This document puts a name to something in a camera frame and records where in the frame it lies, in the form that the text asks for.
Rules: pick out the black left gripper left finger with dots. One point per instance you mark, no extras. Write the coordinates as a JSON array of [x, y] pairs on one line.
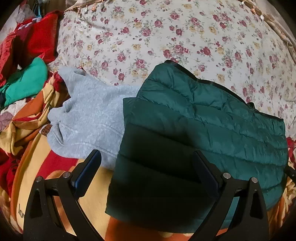
[[53, 211]]

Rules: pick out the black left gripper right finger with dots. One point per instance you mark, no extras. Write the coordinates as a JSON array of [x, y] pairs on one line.
[[239, 211]]

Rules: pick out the dark green quilted puffer jacket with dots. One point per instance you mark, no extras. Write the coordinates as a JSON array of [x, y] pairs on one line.
[[157, 181]]

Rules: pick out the yellow red love blanket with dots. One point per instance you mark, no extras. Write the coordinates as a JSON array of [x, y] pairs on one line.
[[34, 162]]

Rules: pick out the small red cloth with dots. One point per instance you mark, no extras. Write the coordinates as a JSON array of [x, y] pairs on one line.
[[291, 147]]

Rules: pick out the light grey fleece sweatshirt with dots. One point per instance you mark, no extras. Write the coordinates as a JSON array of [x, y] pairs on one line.
[[90, 115]]

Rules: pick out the bright green garment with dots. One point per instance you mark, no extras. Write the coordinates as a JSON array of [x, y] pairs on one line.
[[24, 83]]

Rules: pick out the floral white quilt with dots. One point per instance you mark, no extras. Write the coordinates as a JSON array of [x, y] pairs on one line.
[[120, 42]]

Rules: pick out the red garment pile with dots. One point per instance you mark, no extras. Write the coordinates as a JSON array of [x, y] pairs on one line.
[[29, 40]]

